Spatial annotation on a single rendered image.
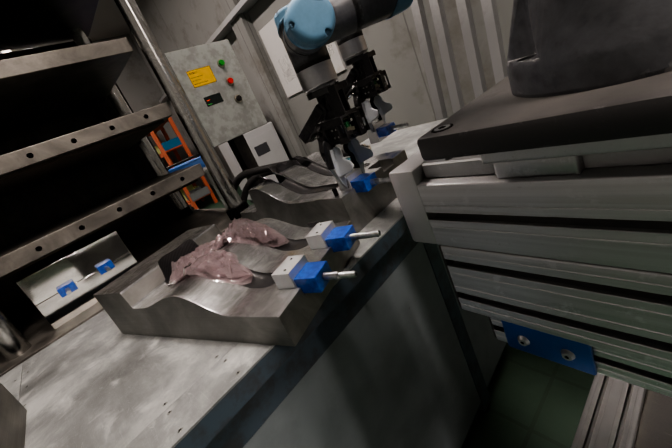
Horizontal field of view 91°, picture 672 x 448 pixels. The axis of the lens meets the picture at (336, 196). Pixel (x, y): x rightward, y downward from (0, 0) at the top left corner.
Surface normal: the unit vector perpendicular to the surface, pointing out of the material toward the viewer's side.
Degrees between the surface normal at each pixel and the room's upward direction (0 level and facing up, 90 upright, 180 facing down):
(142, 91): 90
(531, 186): 90
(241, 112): 90
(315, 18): 90
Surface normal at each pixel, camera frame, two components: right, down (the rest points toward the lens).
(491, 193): -0.69, 0.48
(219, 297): 0.04, -0.87
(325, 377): 0.67, -0.04
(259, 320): -0.41, 0.44
